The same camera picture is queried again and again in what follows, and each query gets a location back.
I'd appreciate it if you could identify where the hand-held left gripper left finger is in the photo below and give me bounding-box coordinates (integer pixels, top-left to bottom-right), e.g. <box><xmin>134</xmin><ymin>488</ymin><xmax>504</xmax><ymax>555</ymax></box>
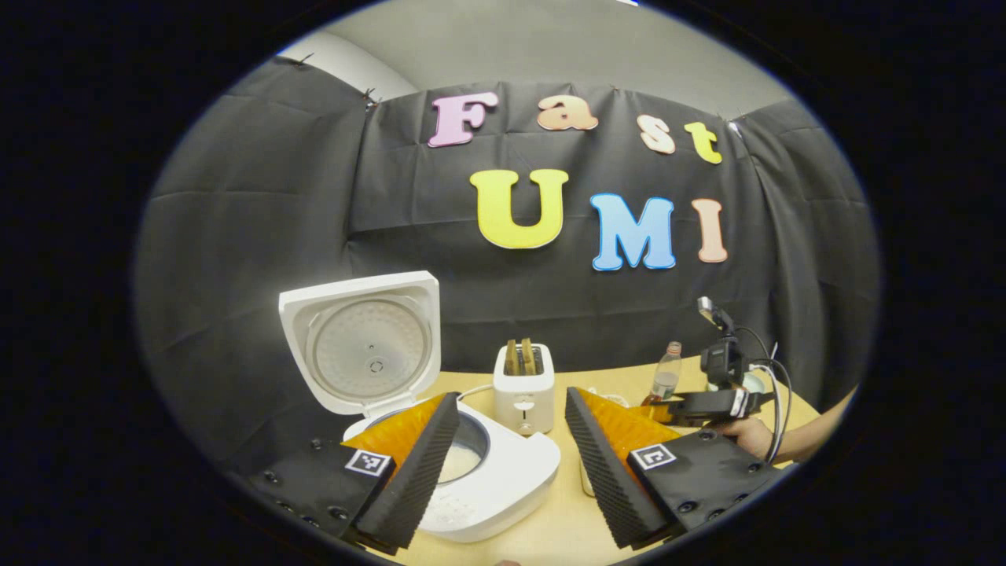
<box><xmin>244</xmin><ymin>391</ymin><xmax>463</xmax><ymax>555</ymax></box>

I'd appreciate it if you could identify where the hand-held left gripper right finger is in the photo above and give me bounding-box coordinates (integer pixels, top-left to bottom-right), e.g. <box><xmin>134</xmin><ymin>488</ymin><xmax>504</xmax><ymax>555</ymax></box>
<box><xmin>564</xmin><ymin>385</ymin><xmax>791</xmax><ymax>551</ymax></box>

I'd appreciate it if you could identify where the white rice cooker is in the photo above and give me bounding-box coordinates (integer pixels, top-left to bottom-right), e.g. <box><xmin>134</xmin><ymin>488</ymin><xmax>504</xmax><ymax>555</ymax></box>
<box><xmin>279</xmin><ymin>271</ymin><xmax>562</xmax><ymax>544</ymax></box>

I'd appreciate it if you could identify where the clear plastic bottle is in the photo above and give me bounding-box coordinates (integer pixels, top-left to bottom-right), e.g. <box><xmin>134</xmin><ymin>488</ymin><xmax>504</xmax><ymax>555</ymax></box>
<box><xmin>650</xmin><ymin>341</ymin><xmax>684</xmax><ymax>404</ymax></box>

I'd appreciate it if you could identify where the white toaster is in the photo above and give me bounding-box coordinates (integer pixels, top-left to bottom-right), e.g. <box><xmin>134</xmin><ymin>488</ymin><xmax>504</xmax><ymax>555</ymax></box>
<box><xmin>493</xmin><ymin>343</ymin><xmax>556</xmax><ymax>436</ymax></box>

